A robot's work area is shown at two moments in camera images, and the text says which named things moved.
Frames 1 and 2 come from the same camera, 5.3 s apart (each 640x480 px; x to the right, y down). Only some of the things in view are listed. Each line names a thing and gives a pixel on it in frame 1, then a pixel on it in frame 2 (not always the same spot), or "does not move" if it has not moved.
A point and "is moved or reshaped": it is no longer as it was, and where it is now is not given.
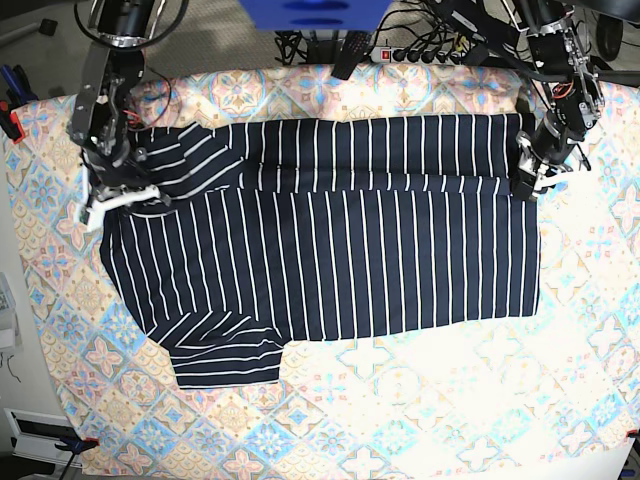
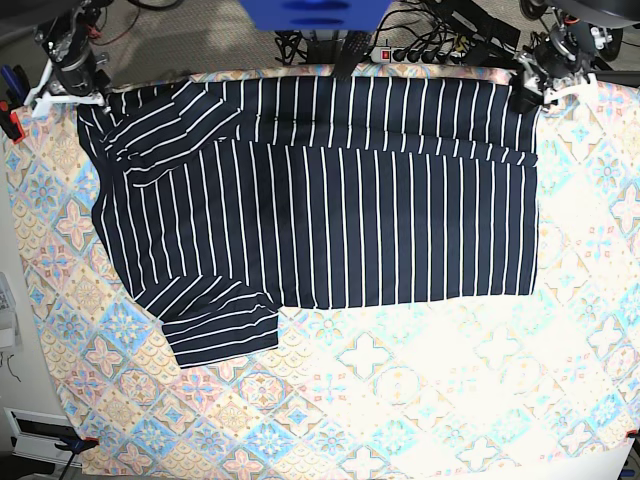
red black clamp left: (10, 123) does not move
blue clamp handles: (18, 86) does not move
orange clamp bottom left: (76, 446) does not move
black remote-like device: (354, 47) does not move
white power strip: (409, 54) does not move
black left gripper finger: (522, 184) → (522, 99)
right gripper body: (116, 164) → (73, 60)
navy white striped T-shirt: (286, 228) is moved or reshaped
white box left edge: (10, 328) does not move
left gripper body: (553, 137) → (559, 53)
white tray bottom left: (36, 435) does not move
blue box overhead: (315, 15) does not move
